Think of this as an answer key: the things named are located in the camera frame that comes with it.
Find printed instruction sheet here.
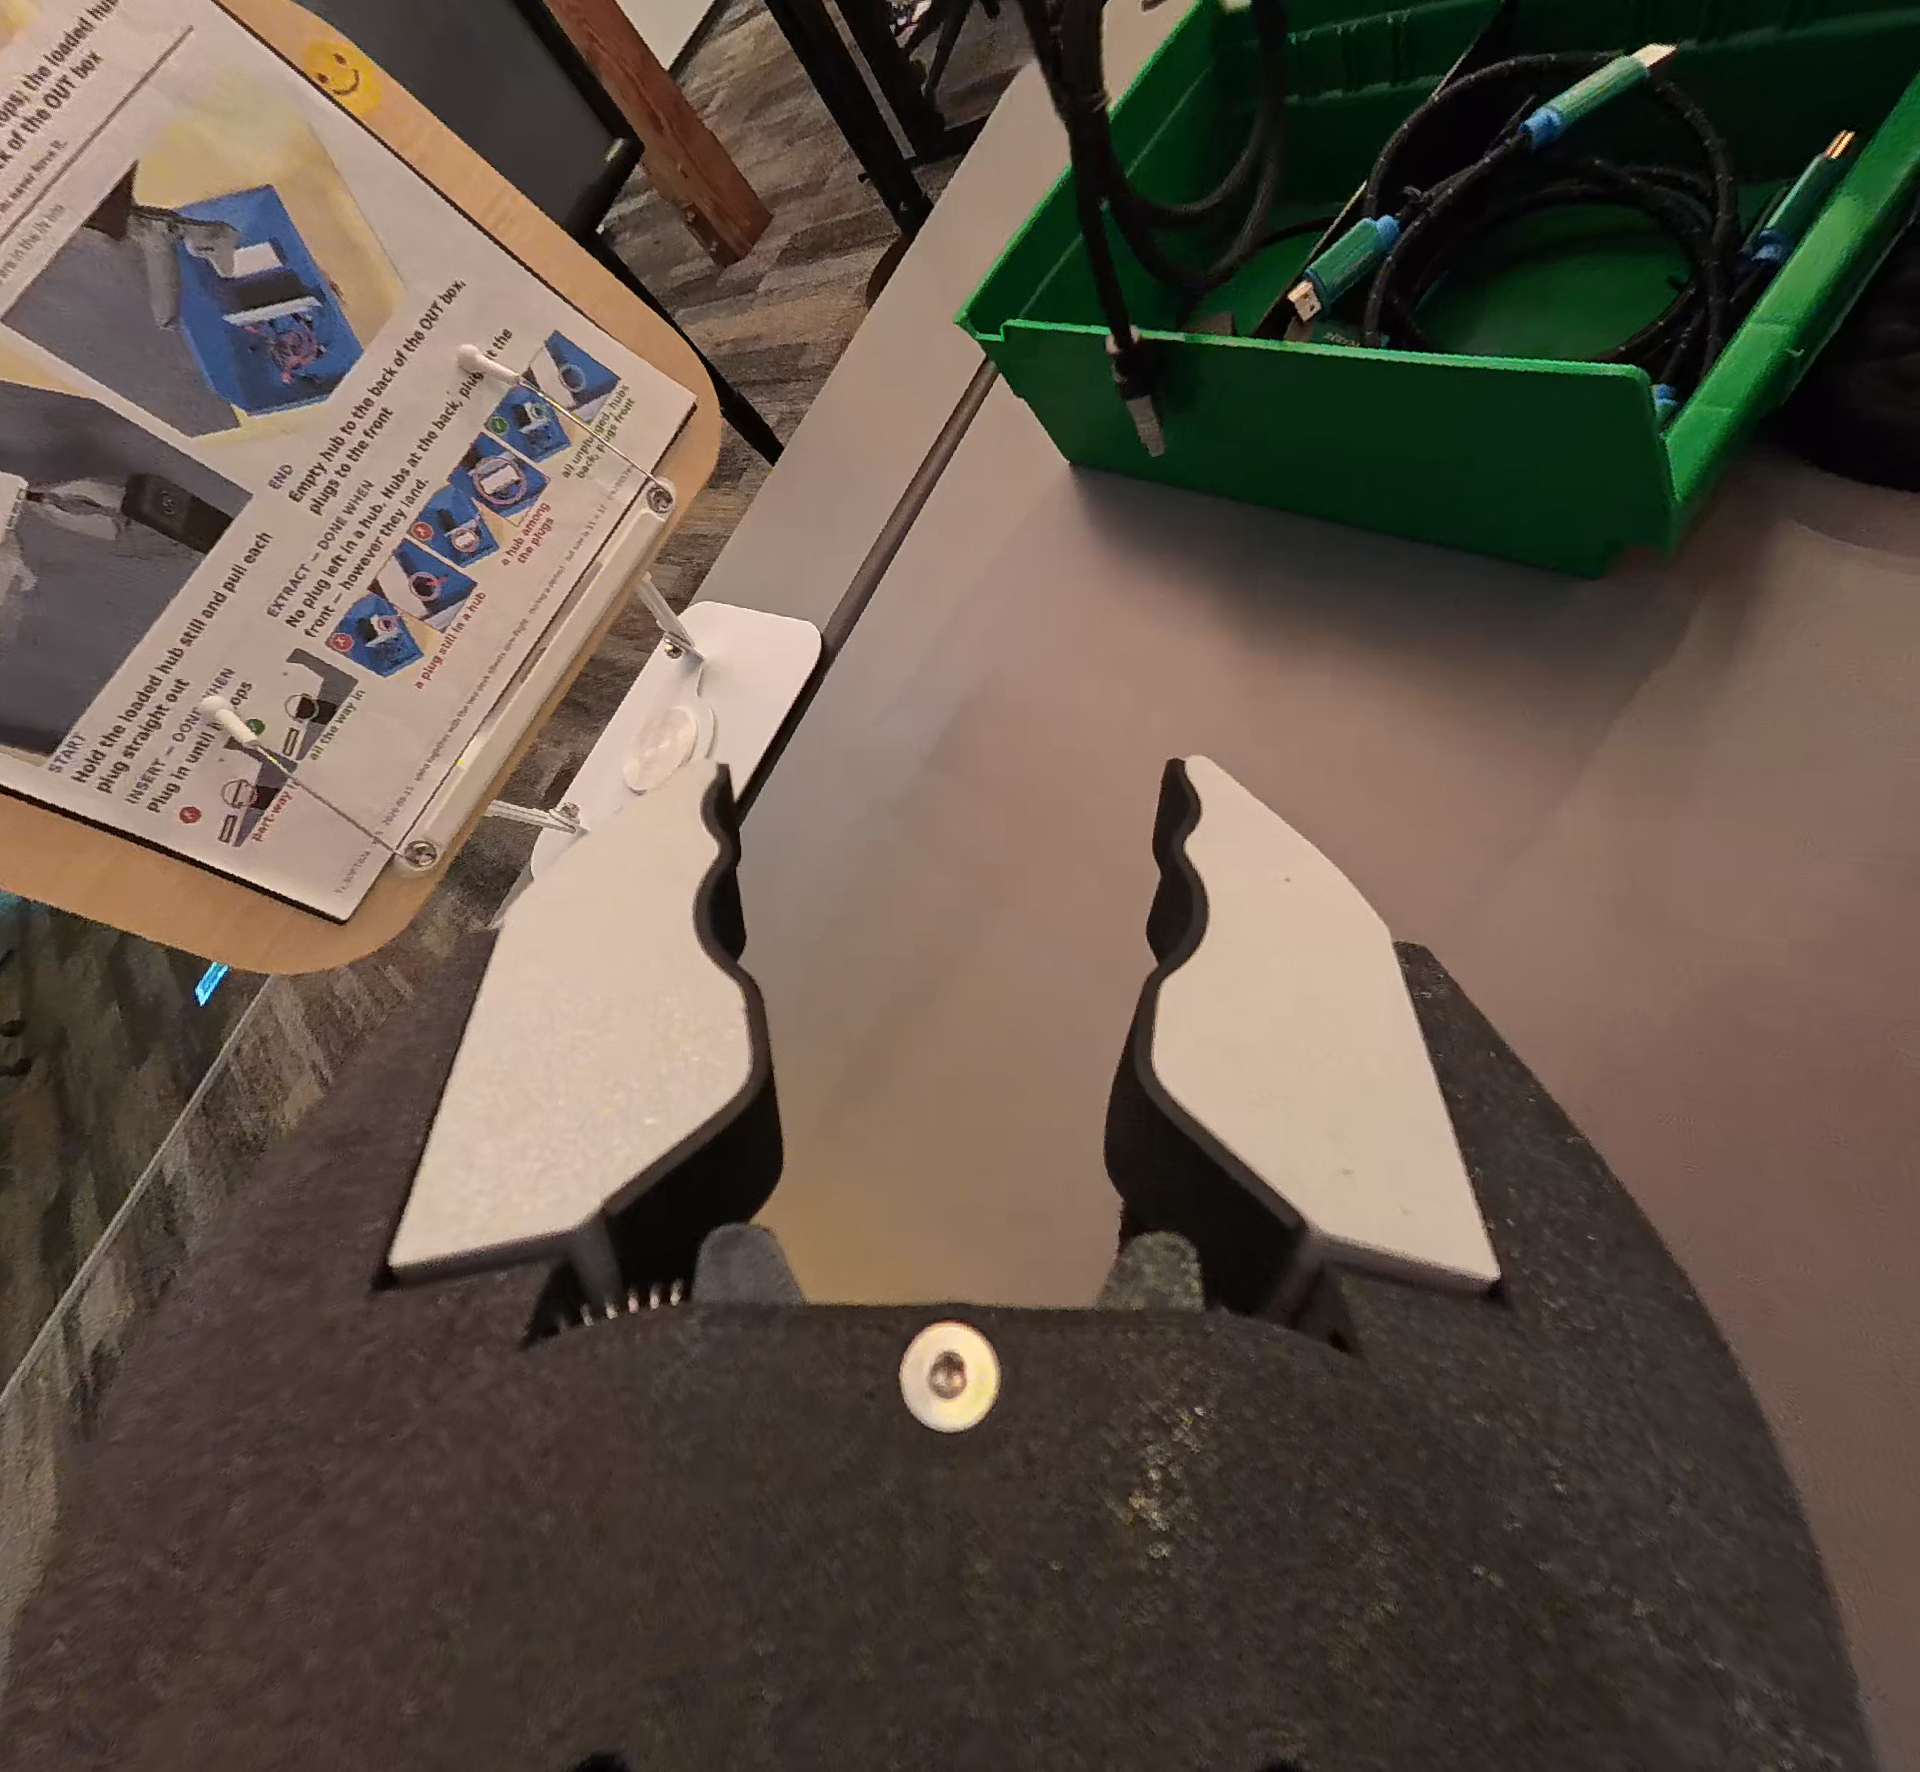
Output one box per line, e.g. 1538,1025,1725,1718
0,0,696,927

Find black flat panel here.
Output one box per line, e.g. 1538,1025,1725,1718
1321,0,1531,214

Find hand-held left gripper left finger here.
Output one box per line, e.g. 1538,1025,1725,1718
387,763,788,1284

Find green plastic bin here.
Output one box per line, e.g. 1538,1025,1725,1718
955,0,1920,582

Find instruction sheet on stand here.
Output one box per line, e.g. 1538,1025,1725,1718
0,0,729,979

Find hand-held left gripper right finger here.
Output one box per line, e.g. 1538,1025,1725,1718
1111,755,1509,1300

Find black cable with silver plug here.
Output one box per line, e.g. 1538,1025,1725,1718
990,0,1299,461

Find white stand base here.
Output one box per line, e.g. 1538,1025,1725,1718
495,604,826,909

